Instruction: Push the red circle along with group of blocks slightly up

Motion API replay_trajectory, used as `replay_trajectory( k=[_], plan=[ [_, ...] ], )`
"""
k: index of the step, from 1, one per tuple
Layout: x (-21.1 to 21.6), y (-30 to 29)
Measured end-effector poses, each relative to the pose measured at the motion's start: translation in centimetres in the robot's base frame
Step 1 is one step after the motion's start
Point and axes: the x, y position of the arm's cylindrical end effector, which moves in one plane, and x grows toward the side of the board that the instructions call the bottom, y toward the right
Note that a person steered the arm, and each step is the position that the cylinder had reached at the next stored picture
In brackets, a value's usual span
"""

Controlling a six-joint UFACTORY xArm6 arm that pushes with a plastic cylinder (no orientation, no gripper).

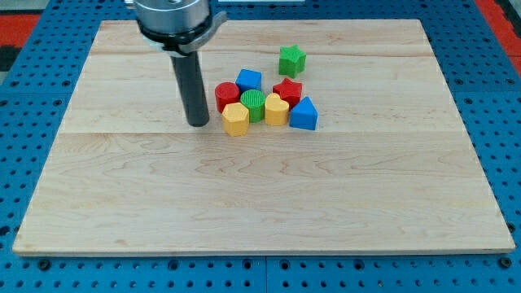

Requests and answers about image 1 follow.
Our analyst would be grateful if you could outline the green star block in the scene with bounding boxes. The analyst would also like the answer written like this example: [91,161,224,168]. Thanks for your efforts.
[278,45,306,78]

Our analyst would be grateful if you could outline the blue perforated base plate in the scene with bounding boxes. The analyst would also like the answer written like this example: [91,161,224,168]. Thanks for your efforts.
[1,1,520,292]

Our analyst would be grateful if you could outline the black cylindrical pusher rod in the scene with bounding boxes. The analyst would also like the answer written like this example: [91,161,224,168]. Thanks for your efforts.
[171,51,209,127]

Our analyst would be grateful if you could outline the red cylinder block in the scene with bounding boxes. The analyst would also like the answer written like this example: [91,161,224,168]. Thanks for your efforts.
[214,81,240,112]

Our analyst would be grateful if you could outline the blue triangle block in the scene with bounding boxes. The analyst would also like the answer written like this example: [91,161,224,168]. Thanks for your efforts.
[289,96,318,130]

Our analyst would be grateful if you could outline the green cylinder block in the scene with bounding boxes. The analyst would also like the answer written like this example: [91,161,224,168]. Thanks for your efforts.
[240,90,265,123]

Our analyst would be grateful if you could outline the yellow hexagon block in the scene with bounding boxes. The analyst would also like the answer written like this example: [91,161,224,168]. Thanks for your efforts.
[221,103,249,137]

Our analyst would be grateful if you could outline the blue cube block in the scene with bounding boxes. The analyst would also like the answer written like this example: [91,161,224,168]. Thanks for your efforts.
[235,68,262,93]

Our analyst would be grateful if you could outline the yellow heart block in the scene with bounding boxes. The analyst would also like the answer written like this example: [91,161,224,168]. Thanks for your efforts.
[265,93,289,126]

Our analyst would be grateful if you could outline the red star block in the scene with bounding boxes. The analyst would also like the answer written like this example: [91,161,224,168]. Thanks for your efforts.
[272,78,303,110]

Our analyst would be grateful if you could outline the light wooden board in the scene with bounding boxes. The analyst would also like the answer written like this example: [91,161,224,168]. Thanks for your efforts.
[12,20,515,257]

